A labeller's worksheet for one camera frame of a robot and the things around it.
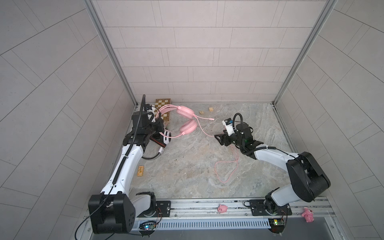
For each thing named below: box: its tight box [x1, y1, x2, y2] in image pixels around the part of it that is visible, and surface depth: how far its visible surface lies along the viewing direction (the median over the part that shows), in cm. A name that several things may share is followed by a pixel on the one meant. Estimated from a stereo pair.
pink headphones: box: [155, 104, 215, 138], surface depth 78 cm
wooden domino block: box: [137, 165, 145, 177], surface depth 84 cm
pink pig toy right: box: [301, 207, 315, 223], surface depth 69 cm
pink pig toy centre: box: [217, 203, 228, 214], surface depth 72 cm
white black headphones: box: [149, 130, 172, 148], surface depth 91 cm
